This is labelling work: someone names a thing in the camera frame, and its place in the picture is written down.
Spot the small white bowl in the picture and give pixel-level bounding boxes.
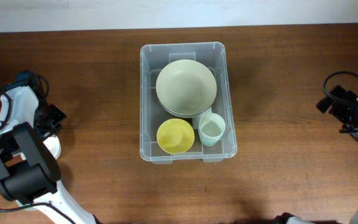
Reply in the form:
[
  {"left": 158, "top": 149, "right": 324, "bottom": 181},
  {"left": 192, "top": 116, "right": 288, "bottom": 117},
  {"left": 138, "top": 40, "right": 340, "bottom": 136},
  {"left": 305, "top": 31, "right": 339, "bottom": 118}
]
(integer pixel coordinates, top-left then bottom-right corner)
[{"left": 43, "top": 135, "right": 62, "bottom": 159}]

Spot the small yellow bowl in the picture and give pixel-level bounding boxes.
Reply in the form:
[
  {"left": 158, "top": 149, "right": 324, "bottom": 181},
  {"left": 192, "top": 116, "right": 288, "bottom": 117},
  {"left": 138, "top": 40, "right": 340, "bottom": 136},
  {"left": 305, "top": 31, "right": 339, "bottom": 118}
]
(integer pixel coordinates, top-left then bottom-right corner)
[{"left": 157, "top": 118, "right": 195, "bottom": 154}]

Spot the cream plastic cup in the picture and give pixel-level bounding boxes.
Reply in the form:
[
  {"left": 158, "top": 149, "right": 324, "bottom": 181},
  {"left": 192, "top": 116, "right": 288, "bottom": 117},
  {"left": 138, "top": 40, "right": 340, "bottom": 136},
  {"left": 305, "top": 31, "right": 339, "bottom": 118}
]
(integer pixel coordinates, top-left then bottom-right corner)
[{"left": 199, "top": 113, "right": 226, "bottom": 136}]

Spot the mint green plastic cup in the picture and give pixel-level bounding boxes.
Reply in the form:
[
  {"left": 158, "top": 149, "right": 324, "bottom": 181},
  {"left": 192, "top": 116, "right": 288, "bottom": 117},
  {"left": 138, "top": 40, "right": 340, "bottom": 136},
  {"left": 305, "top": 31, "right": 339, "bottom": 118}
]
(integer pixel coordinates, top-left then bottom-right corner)
[{"left": 200, "top": 136, "right": 220, "bottom": 147}]

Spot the large cream bowl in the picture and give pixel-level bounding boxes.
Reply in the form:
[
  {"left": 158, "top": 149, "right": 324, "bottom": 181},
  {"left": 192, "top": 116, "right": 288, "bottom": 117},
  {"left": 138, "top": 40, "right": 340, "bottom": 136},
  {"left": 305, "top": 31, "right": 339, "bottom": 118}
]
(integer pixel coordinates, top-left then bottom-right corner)
[
  {"left": 159, "top": 102, "right": 212, "bottom": 118},
  {"left": 156, "top": 59, "right": 217, "bottom": 115}
]

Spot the grey plastic cup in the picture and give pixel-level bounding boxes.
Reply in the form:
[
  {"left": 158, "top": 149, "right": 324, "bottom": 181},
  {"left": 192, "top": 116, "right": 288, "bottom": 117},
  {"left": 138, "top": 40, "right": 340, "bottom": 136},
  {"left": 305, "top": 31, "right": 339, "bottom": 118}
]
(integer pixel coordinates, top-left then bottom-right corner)
[{"left": 198, "top": 129, "right": 222, "bottom": 142}]

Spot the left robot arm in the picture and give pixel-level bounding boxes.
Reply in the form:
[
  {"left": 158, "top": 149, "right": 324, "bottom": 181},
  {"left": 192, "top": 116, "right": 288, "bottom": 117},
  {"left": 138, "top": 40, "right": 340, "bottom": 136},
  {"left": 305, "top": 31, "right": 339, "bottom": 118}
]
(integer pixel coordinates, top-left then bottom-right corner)
[{"left": 0, "top": 70, "right": 99, "bottom": 223}]

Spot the clear plastic storage container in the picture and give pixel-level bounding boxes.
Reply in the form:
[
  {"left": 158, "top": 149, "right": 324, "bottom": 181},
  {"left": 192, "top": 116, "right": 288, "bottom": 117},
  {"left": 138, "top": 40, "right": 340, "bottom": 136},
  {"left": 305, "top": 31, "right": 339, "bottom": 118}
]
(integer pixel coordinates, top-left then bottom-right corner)
[{"left": 140, "top": 42, "right": 238, "bottom": 164}]

